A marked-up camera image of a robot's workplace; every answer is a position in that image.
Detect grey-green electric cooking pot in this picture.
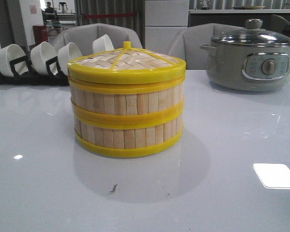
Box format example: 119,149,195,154
200,43,290,92

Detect bamboo steamer basket yellow rims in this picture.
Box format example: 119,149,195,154
74,115,184,158

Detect white cabinet in background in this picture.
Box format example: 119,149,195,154
145,0,189,54

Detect grey upholstered chair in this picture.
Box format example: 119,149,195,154
167,23,240,70
51,23,143,56

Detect white ceramic bowl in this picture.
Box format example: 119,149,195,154
58,43,83,76
92,34,114,54
30,42,57,75
0,44,25,77

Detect grey upholstered chair right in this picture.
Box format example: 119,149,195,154
167,23,240,70

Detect white ceramic bowl right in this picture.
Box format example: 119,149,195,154
92,34,114,54

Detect black dish rack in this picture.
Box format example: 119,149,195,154
0,55,69,86

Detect glass pot lid grey knob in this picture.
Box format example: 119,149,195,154
211,19,290,47

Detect yellow woven bamboo steamer lid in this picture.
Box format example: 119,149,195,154
68,41,186,84

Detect red bin in background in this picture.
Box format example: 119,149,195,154
32,25,48,45

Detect white ceramic bowl far left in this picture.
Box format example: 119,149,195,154
0,44,25,77

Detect person in background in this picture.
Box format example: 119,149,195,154
42,1,57,21

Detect grey upholstered chair left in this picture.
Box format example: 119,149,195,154
51,23,143,56

